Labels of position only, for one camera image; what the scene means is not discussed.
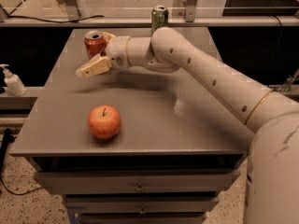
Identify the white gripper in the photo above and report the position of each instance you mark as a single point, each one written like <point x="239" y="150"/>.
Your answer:
<point x="118" y="51"/>

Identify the red coke can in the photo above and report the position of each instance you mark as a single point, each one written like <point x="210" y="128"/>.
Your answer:
<point x="95" y="43"/>

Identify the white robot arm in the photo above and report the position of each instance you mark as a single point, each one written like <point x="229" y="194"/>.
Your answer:
<point x="272" y="186"/>

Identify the green soda can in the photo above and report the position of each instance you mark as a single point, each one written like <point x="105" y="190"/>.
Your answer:
<point x="159" y="18"/>

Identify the red apple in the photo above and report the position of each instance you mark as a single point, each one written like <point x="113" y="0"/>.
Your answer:
<point x="104" y="121"/>

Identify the white pump bottle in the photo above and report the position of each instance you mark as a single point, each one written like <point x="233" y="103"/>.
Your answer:
<point x="13" y="81"/>

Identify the grey drawer cabinet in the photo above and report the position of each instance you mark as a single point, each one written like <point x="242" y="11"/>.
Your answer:
<point x="178" y="148"/>

